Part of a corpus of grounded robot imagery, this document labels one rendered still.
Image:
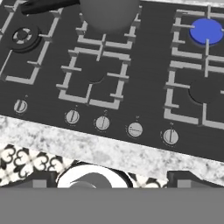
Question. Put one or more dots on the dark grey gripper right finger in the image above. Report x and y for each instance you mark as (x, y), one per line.
(180, 175)

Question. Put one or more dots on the blue burner flame disc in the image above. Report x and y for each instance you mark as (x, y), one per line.
(206, 30)

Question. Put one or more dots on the grey hob grate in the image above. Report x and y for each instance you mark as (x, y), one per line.
(68, 87)
(116, 44)
(176, 36)
(43, 54)
(169, 96)

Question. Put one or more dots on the black gas hob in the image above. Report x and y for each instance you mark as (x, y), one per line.
(150, 87)

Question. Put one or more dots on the round white and black object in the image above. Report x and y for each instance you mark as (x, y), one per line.
(73, 175)

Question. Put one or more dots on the grey round pot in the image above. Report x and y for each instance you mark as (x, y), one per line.
(109, 14)

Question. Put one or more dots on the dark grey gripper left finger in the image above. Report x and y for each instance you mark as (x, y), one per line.
(43, 176)

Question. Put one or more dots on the round silver hob knob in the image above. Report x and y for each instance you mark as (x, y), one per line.
(72, 117)
(20, 106)
(170, 136)
(102, 123)
(135, 129)

